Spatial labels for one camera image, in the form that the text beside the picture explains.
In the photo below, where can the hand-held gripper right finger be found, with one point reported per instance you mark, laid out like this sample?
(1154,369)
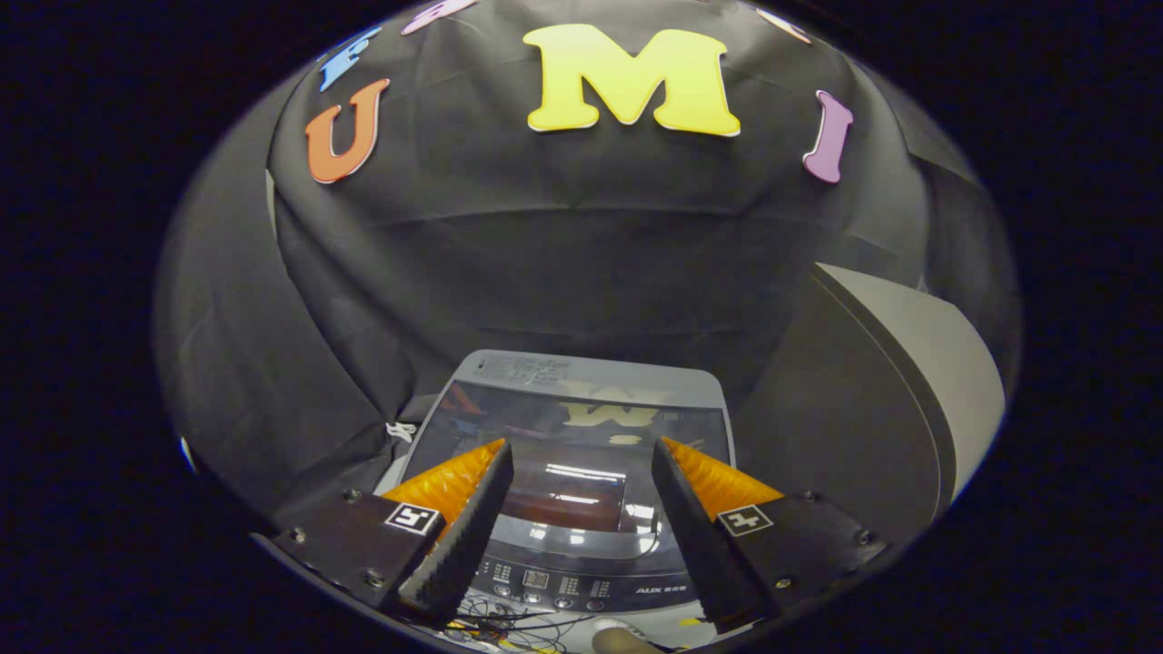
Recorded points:
(698,545)

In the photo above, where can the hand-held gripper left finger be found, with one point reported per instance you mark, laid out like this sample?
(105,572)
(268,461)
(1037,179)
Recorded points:
(463,545)

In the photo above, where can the grey washing machine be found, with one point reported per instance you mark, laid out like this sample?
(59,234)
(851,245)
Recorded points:
(581,583)

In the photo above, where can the black backdrop cloth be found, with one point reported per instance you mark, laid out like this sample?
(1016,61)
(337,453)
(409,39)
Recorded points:
(545,254)

